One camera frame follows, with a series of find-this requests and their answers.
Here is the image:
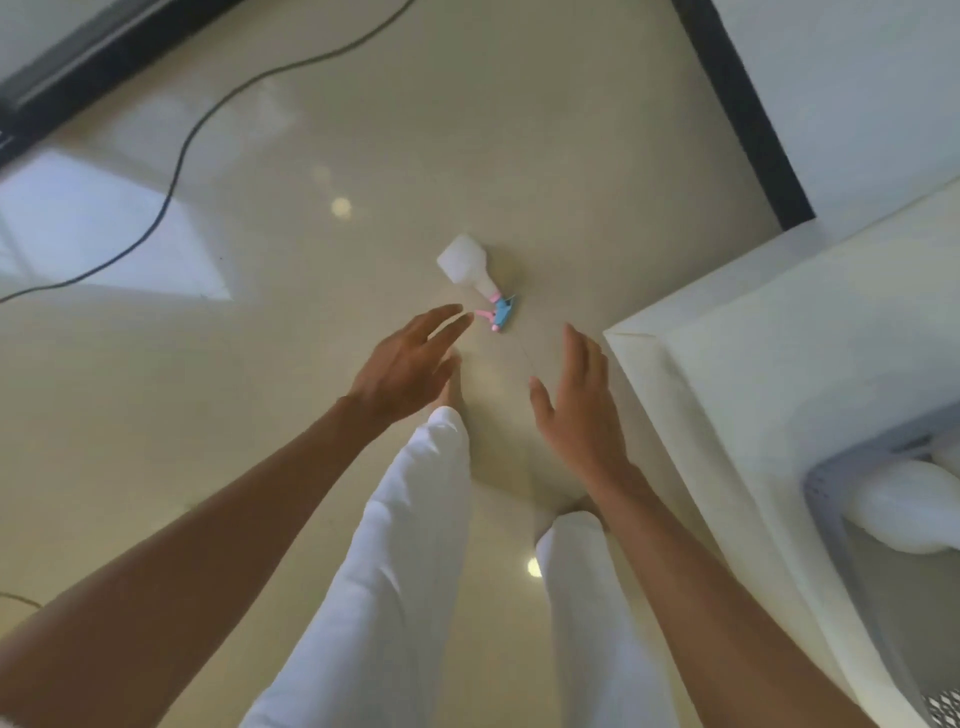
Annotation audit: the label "person's right hand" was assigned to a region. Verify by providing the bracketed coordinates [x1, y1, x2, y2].
[528, 322, 640, 490]

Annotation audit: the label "person's left hand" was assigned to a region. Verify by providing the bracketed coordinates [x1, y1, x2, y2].
[346, 303, 475, 433]

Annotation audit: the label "person's right forearm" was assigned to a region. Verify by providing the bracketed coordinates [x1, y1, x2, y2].
[589, 460, 880, 728]

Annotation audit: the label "person's left forearm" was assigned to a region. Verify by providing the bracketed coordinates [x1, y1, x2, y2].
[0, 396, 376, 728]

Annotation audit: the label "person's left foot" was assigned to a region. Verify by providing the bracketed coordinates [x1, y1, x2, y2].
[433, 375, 465, 421]

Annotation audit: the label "white spray bottle blue nozzle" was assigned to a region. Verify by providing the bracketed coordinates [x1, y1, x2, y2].
[436, 234, 519, 334]

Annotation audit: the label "white trousers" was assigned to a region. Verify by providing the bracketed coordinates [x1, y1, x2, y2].
[240, 405, 681, 728]

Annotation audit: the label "grey plastic basket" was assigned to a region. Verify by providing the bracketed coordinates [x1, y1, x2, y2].
[802, 401, 960, 728]

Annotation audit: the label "black baseboard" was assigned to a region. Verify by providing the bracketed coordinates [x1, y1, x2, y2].
[670, 0, 818, 232]

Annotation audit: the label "large white bottle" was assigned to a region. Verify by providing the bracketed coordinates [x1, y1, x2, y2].
[843, 458, 960, 557]

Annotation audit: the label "long black cable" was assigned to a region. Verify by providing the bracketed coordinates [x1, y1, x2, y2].
[0, 0, 418, 306]

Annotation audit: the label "dark door frame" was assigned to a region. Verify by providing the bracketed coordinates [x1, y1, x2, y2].
[0, 0, 245, 172]

